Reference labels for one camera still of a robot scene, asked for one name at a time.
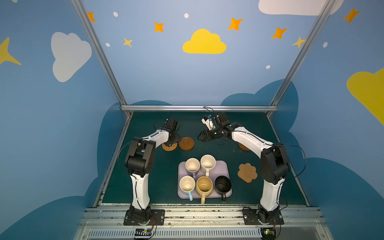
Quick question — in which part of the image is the small circuit board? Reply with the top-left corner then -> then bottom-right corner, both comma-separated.
134,228 -> 152,239
261,228 -> 277,240

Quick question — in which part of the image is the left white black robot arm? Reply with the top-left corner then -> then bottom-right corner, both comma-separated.
125,119 -> 181,220

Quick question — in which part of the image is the cream mug blue handle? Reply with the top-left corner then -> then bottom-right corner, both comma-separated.
179,176 -> 196,201

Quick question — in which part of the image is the black mug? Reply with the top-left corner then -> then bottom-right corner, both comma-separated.
215,176 -> 232,203

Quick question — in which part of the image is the cream mug white handle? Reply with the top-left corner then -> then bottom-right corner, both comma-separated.
200,155 -> 216,177

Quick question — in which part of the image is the left small circuit board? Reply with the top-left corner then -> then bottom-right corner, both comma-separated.
134,228 -> 152,239

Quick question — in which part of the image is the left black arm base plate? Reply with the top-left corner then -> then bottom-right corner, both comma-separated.
123,210 -> 165,226

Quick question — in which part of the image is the brown wooden round coaster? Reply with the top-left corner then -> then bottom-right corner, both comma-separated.
179,137 -> 195,151
238,143 -> 250,152

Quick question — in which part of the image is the lilac plastic tray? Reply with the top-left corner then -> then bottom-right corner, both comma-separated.
177,161 -> 233,200

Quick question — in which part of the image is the cork paw shaped coaster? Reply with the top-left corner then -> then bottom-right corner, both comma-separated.
238,163 -> 258,183

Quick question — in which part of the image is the woven rattan round coaster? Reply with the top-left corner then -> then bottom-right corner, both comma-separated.
162,143 -> 178,152

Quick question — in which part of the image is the yellow mug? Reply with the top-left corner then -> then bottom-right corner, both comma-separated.
196,177 -> 214,205

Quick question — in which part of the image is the cream mug lilac handle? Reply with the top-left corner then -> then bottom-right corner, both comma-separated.
185,158 -> 201,179

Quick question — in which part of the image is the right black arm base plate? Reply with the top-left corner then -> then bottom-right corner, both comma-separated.
242,207 -> 285,225

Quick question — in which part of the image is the right small circuit board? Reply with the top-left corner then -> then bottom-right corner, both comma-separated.
261,228 -> 277,240

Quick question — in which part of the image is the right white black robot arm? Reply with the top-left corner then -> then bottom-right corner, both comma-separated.
198,113 -> 290,214

